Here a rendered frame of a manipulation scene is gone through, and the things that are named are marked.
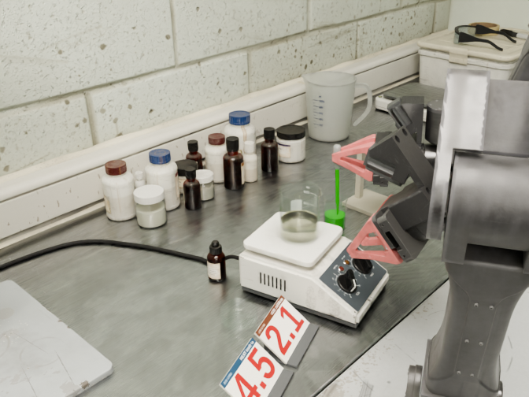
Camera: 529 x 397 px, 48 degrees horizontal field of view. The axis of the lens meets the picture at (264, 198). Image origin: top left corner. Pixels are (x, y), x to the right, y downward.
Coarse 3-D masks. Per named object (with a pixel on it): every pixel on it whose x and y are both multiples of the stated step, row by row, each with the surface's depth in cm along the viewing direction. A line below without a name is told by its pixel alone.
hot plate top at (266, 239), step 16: (272, 224) 95; (320, 224) 95; (256, 240) 91; (272, 240) 91; (320, 240) 91; (336, 240) 92; (272, 256) 88; (288, 256) 87; (304, 256) 87; (320, 256) 87
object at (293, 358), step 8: (304, 328) 85; (312, 328) 85; (304, 336) 84; (312, 336) 84; (264, 344) 81; (296, 344) 82; (304, 344) 82; (272, 352) 81; (288, 352) 80; (296, 352) 81; (304, 352) 81; (280, 360) 80; (288, 360) 80; (296, 360) 80
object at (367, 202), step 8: (360, 176) 118; (360, 184) 118; (360, 192) 119; (368, 192) 122; (352, 200) 119; (360, 200) 119; (368, 200) 119; (376, 200) 119; (384, 200) 119; (352, 208) 118; (360, 208) 116; (368, 208) 116; (376, 208) 116
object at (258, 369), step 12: (252, 348) 77; (252, 360) 76; (264, 360) 77; (240, 372) 74; (252, 372) 75; (264, 372) 76; (228, 384) 71; (240, 384) 72; (252, 384) 74; (264, 384) 75; (240, 396) 71; (252, 396) 72
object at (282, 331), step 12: (276, 312) 84; (288, 312) 85; (276, 324) 82; (288, 324) 84; (300, 324) 85; (264, 336) 79; (276, 336) 81; (288, 336) 82; (276, 348) 80; (288, 348) 81
